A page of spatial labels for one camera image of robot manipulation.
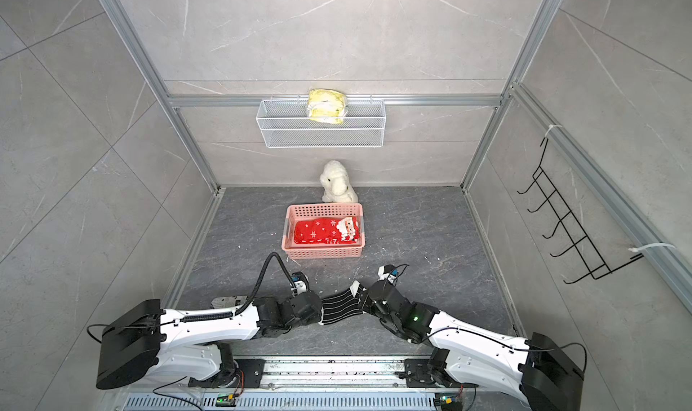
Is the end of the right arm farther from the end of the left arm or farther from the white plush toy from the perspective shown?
the white plush toy

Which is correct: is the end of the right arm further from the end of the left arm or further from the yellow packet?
the yellow packet

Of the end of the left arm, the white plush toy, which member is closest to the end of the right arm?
the end of the left arm

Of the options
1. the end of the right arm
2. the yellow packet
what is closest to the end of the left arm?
the end of the right arm

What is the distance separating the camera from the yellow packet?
0.87 m

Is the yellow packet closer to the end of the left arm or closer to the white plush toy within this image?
the white plush toy
